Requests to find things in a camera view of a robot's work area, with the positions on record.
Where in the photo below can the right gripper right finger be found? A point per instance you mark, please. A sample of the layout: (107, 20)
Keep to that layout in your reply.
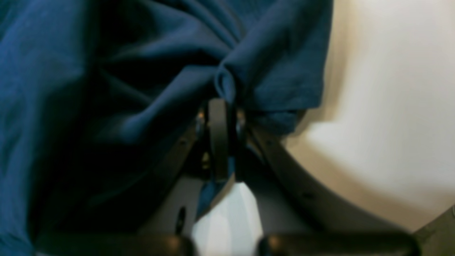
(295, 207)

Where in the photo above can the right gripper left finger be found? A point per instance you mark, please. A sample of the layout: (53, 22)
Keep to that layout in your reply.
(180, 177)

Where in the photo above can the dark blue t-shirt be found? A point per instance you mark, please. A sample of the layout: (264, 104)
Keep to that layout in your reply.
(92, 91)

